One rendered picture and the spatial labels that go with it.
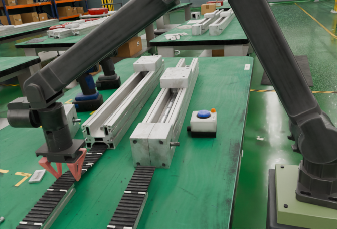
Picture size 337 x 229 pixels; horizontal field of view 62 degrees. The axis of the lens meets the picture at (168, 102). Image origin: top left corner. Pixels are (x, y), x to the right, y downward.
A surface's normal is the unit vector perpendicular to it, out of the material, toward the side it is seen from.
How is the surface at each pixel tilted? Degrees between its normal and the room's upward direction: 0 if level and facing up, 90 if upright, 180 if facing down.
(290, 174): 1
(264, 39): 91
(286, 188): 1
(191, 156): 0
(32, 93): 90
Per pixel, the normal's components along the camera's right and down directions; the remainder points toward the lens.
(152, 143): -0.18, 0.39
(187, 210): -0.09, -0.92
